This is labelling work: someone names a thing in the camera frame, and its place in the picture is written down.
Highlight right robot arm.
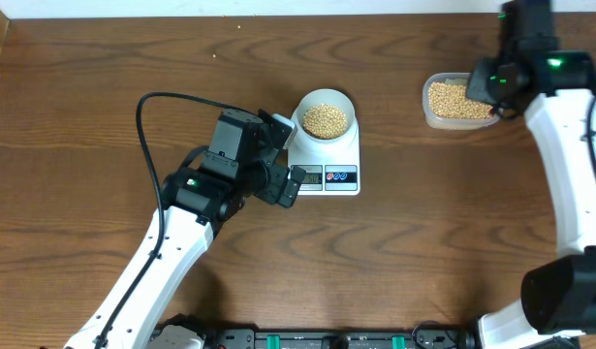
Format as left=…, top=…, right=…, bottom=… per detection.
left=457, top=0, right=596, bottom=348

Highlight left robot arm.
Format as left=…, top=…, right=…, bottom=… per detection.
left=66, top=109, right=305, bottom=348

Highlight white digital kitchen scale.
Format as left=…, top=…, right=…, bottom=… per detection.
left=288, top=126, right=361, bottom=196

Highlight soybeans in bowl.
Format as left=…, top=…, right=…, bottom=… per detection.
left=302, top=104, right=348, bottom=140

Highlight light grey round bowl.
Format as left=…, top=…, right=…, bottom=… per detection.
left=292, top=88, right=359, bottom=151

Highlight clear plastic soybean container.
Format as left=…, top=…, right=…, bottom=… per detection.
left=423, top=73, right=499, bottom=131

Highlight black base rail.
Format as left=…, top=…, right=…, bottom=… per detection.
left=141, top=314, right=582, bottom=349

